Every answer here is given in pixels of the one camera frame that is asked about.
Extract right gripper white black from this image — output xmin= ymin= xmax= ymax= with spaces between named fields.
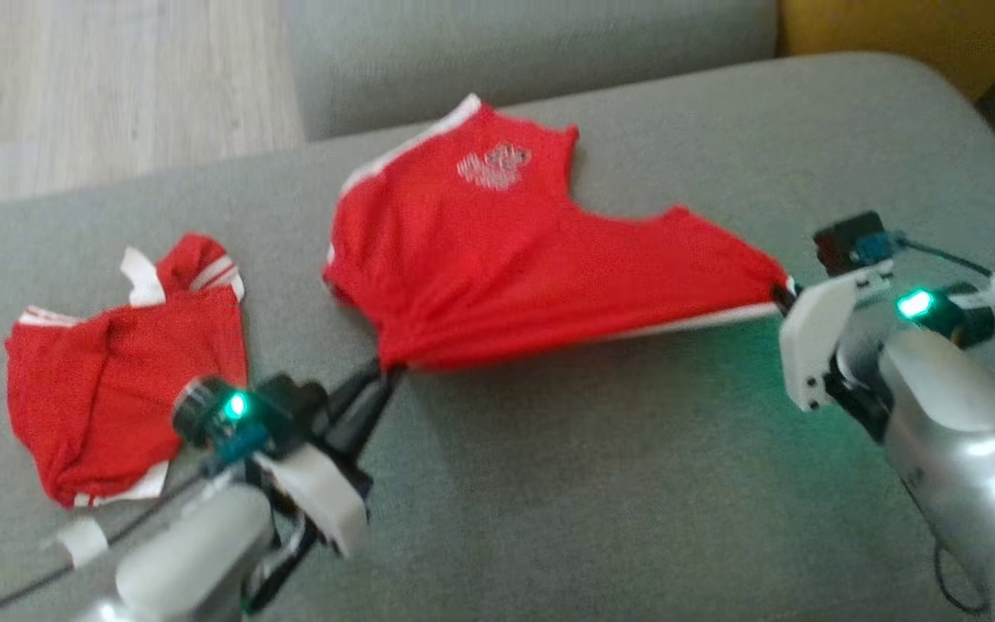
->
xmin=772 ymin=263 xmax=893 ymax=441

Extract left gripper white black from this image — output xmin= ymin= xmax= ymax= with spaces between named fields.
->
xmin=260 ymin=363 xmax=405 ymax=558

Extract red shorts white trim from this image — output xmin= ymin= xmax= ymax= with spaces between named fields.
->
xmin=322 ymin=93 xmax=796 ymax=372

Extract red jersey white sleeves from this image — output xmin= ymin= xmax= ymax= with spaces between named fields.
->
xmin=3 ymin=232 xmax=248 ymax=509

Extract large grey sofa seat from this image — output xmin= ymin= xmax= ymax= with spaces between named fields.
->
xmin=0 ymin=52 xmax=995 ymax=622

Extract wide yellow sofa back cushion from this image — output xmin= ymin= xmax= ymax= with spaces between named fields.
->
xmin=778 ymin=0 xmax=995 ymax=100

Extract grey sofa seat cushion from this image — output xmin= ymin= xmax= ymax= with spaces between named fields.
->
xmin=286 ymin=0 xmax=779 ymax=142

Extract right black cable blue plug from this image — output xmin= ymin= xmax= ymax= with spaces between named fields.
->
xmin=853 ymin=229 xmax=995 ymax=322

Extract black cable blue plug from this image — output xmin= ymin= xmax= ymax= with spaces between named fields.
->
xmin=853 ymin=229 xmax=995 ymax=322
xmin=0 ymin=422 xmax=272 ymax=622

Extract left black cable blue plug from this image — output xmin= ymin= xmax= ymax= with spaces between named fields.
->
xmin=0 ymin=422 xmax=272 ymax=622

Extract white cable label tag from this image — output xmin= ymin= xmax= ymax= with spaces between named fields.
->
xmin=53 ymin=516 xmax=111 ymax=568
xmin=947 ymin=275 xmax=995 ymax=310

